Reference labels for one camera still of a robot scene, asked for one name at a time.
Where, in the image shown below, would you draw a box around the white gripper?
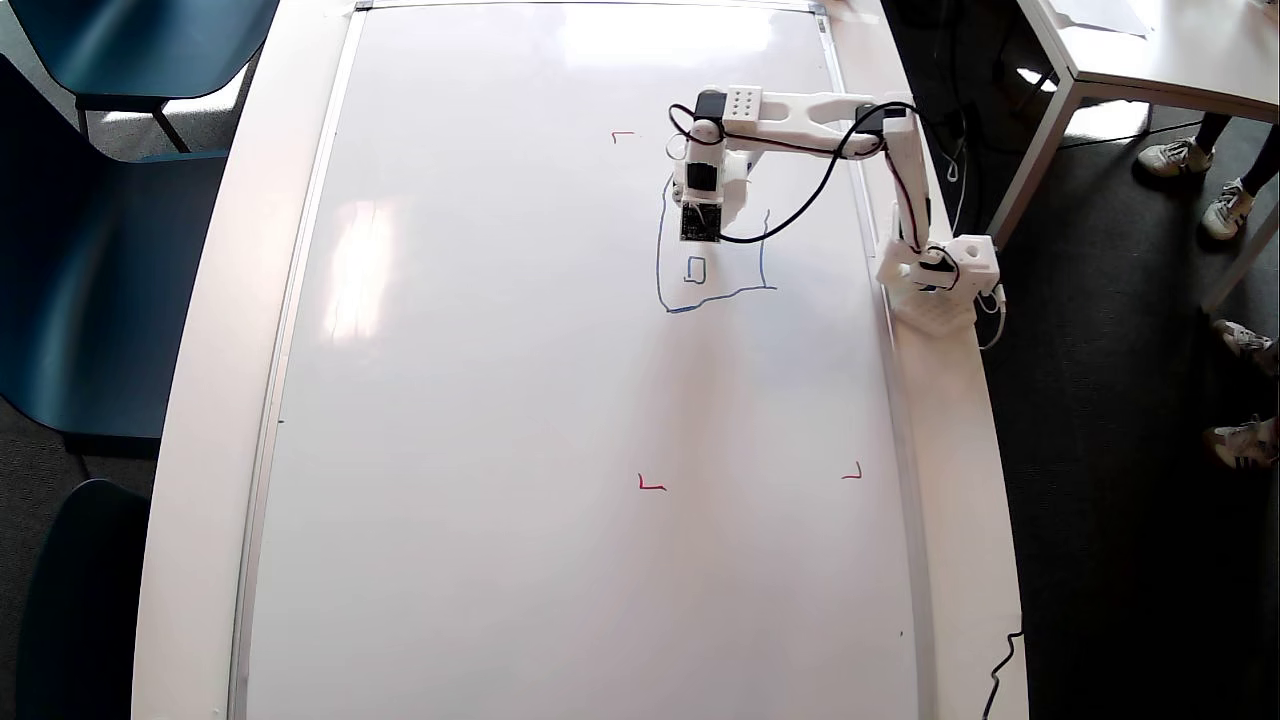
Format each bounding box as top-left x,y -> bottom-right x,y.
664,133 -> 752,233

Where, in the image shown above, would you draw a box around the thin white hanging cable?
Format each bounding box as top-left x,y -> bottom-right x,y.
940,108 -> 970,237

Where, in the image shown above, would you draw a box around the dark blue round chair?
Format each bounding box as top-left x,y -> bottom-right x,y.
15,478 -> 153,720

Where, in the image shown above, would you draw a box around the large white whiteboard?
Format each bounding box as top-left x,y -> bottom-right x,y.
228,0 -> 936,720

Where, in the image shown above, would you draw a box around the black floor cable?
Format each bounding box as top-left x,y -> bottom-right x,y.
1058,105 -> 1203,151

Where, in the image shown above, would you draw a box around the white side table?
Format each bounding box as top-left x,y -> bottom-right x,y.
985,0 -> 1280,316

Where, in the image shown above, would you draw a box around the black trouser leg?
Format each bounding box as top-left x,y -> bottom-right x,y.
1194,112 -> 1237,157
1240,125 -> 1280,197

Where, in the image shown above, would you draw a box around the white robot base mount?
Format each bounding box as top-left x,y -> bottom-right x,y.
880,235 -> 1002,336

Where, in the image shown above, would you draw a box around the white base cable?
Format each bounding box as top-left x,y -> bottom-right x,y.
978,283 -> 1007,351

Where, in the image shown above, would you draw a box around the large blue chair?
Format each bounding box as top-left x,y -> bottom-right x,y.
0,55 -> 231,461

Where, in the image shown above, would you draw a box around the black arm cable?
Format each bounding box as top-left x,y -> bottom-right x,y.
667,100 -> 963,291

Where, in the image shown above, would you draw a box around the blue chair with metal legs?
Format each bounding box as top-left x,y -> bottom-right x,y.
5,0 -> 281,153

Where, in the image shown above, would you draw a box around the black cable on table edge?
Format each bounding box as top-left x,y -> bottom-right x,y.
982,628 -> 1024,720

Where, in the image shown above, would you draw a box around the white sneaker with black stripes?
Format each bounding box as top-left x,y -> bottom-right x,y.
1204,415 -> 1280,472

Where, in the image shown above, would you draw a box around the black wrist camera board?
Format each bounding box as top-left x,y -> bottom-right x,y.
679,203 -> 724,245

